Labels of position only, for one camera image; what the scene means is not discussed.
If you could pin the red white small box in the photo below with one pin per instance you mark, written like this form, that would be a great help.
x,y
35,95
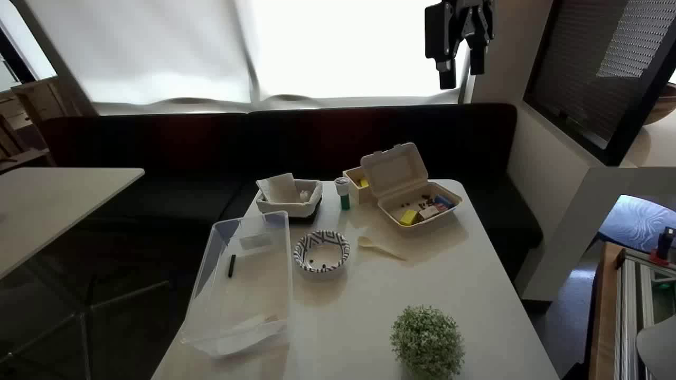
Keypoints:
x,y
426,209

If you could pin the yellow block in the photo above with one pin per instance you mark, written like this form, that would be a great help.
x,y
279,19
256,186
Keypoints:
x,y
408,215
365,182

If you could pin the white side table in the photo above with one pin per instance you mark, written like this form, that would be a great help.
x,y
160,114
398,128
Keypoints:
x,y
50,203

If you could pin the wooden mounting board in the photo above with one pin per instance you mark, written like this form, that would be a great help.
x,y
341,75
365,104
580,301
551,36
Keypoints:
x,y
606,317

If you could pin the white foam clamshell container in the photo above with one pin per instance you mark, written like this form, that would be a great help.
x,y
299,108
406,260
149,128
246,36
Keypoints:
x,y
403,180

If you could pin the blue cushion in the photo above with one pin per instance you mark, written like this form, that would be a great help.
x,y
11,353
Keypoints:
x,y
637,223

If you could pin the small white foam box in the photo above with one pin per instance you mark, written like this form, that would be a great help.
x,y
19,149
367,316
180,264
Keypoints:
x,y
356,184

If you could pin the dark bench sofa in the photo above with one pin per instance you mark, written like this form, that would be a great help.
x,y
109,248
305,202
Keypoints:
x,y
213,151

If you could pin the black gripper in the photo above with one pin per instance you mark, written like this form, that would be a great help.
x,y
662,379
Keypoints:
x,y
462,13

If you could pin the black marker pen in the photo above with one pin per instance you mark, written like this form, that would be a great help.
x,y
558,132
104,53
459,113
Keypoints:
x,y
232,264

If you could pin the green potted plant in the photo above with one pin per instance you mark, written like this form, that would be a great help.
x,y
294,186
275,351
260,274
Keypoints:
x,y
427,343

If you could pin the wooden shelf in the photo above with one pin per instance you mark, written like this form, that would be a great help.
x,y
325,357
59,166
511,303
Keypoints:
x,y
32,116

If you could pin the dark framed window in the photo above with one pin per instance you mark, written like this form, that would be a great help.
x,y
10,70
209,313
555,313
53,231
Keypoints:
x,y
599,70

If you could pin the clear plastic bin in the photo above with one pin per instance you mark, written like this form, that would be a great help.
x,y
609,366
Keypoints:
x,y
243,297

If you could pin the white cloth lined basket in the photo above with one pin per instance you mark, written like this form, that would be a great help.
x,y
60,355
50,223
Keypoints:
x,y
290,199

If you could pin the blue block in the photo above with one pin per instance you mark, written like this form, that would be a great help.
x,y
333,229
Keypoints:
x,y
445,202

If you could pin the white window blind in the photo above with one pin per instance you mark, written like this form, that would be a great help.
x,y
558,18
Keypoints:
x,y
177,49

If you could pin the patterned black white bowl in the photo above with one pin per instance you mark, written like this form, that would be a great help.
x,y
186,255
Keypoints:
x,y
322,254

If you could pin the green capped white bottle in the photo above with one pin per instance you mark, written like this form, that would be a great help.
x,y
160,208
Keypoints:
x,y
345,194

